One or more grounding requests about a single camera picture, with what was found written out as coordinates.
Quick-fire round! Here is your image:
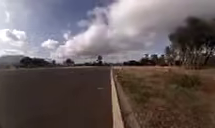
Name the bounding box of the grey road shoulder strip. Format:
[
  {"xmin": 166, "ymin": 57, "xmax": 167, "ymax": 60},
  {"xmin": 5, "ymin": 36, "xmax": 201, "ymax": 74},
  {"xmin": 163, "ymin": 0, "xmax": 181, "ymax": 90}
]
[{"xmin": 112, "ymin": 67, "xmax": 142, "ymax": 128}]

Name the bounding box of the pale painted edge line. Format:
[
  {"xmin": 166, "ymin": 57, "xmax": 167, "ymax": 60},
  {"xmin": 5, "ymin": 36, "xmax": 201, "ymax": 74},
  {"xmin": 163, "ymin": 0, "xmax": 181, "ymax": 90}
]
[{"xmin": 109, "ymin": 67, "xmax": 125, "ymax": 128}]

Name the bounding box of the grey asphalt road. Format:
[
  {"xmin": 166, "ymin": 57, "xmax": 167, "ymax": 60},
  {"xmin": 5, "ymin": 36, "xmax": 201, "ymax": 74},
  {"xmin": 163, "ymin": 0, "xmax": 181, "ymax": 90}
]
[{"xmin": 0, "ymin": 66, "xmax": 114, "ymax": 128}]

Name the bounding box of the distant row of trees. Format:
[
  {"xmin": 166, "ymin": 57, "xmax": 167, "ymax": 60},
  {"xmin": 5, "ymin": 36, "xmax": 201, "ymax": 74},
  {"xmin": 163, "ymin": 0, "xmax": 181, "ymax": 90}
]
[{"xmin": 15, "ymin": 53, "xmax": 169, "ymax": 68}]

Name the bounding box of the dry brown grass verge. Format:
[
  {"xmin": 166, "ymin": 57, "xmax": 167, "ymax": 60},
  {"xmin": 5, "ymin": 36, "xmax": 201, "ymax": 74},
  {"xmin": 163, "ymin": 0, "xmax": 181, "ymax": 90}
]
[{"xmin": 114, "ymin": 65, "xmax": 215, "ymax": 128}]

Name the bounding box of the group of tall trees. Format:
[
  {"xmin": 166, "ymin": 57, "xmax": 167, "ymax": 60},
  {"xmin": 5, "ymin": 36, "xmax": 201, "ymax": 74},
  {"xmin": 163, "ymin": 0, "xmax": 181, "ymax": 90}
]
[{"xmin": 164, "ymin": 16, "xmax": 215, "ymax": 70}]

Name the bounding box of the distant hill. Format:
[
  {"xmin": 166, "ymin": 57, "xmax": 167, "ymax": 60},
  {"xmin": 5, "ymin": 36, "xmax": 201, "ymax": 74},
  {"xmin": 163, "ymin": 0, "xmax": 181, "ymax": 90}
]
[{"xmin": 0, "ymin": 54, "xmax": 26, "ymax": 68}]

